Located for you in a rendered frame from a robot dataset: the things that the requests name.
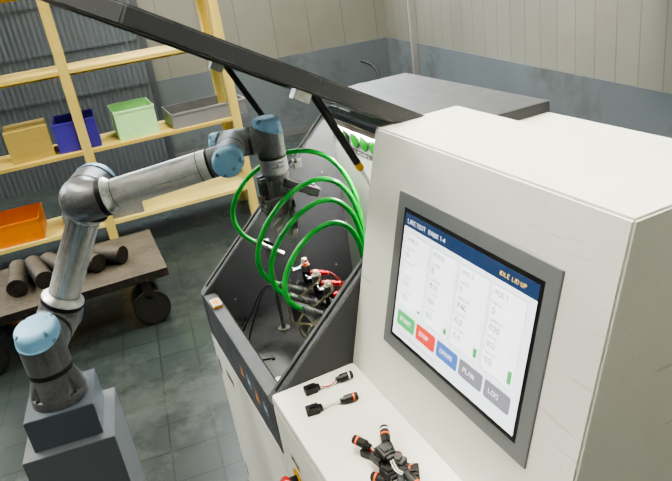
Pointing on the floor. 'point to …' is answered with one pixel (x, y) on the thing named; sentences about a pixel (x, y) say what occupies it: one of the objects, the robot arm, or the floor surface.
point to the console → (611, 318)
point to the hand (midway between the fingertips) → (294, 236)
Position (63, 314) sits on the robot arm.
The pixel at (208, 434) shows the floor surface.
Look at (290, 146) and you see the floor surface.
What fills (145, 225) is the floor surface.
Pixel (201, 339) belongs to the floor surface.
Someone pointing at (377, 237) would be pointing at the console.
